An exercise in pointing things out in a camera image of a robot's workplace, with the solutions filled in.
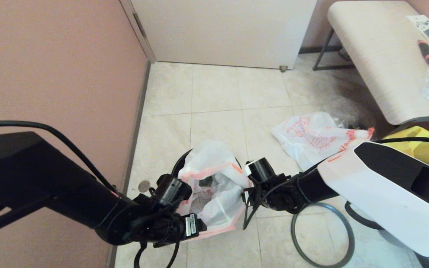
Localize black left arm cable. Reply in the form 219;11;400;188
0;121;181;268

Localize white wood bench metal legs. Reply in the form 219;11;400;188
313;0;429;126

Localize white red-print plastic bag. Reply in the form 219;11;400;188
177;140;254;239

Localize black round trash bin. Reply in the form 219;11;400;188
171;149;237;224

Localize yellow fabric bag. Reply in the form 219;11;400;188
382;126;429;175

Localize black white printed paper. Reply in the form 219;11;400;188
407;14;429;45

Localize used white red plastic bag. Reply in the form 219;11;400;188
272;112;375;172

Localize grey bin rim ring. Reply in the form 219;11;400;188
291;202;355;268

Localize white door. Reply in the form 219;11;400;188
131;0;317;70

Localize grey door frame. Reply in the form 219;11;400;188
121;0;157;64

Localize orange black hand tool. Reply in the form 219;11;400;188
418;39;429;66

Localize clear plastic bag dark contents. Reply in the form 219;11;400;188
326;98;377;130

